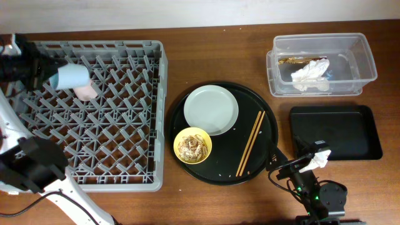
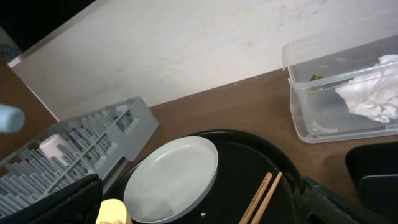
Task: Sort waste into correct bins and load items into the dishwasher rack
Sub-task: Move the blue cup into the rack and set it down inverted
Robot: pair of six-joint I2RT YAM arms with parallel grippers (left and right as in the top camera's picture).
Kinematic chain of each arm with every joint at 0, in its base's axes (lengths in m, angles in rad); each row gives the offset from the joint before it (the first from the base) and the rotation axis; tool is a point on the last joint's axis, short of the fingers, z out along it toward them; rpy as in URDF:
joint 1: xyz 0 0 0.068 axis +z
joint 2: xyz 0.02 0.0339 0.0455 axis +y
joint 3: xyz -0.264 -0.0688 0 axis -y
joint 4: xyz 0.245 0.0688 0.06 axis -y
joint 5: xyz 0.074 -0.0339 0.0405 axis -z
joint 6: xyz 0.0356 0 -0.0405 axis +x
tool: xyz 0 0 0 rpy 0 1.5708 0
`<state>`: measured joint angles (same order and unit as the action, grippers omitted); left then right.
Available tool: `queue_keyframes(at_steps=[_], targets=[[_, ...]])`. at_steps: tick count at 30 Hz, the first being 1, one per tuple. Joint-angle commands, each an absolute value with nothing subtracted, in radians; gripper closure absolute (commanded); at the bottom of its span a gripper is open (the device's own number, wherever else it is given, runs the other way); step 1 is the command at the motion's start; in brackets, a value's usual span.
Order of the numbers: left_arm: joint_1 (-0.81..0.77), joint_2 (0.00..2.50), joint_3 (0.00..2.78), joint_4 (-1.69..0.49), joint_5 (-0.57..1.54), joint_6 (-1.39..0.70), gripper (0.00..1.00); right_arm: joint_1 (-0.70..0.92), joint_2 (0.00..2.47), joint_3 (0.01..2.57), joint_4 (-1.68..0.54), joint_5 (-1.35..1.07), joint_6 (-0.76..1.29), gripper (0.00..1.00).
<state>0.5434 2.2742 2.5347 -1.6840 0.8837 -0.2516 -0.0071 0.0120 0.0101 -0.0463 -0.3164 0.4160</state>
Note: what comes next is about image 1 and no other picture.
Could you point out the wooden chopstick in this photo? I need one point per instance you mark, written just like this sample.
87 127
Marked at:
256 132
247 144

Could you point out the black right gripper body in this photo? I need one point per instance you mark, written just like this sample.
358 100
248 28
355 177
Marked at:
288 169

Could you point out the round black serving tray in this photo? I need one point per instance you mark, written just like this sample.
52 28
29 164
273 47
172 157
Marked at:
227 149

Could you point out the wooden chopstick left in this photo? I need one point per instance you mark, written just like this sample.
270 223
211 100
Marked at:
247 144

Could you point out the light blue plastic cup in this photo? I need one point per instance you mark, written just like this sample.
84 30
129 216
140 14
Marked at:
70 76

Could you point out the pink plastic cup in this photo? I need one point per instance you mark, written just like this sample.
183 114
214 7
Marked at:
85 93

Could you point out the clear plastic waste bin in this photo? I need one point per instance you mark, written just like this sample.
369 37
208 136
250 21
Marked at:
351 66

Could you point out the black rectangular tray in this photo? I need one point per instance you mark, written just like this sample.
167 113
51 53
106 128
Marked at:
350 131

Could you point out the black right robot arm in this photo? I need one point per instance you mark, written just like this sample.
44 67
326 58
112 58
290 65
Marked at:
294 186

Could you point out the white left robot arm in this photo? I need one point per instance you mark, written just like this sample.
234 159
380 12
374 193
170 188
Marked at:
31 163

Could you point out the gold foil wrapper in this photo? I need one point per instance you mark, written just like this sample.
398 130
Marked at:
299 60

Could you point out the grey plastic dishwasher rack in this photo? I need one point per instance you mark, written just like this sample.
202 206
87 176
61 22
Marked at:
114 142

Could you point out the yellow bowl with food scraps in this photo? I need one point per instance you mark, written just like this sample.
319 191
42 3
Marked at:
192 145

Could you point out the crumpled white tissue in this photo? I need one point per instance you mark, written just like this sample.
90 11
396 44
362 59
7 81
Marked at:
311 76

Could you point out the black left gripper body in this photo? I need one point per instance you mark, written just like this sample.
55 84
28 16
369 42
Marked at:
42 70

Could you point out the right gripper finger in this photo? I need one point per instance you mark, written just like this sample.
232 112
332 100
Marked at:
302 148
275 157

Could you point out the grey round plate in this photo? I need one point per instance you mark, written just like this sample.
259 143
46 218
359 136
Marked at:
211 108

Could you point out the wooden chopstick right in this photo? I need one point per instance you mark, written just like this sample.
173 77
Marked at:
256 132

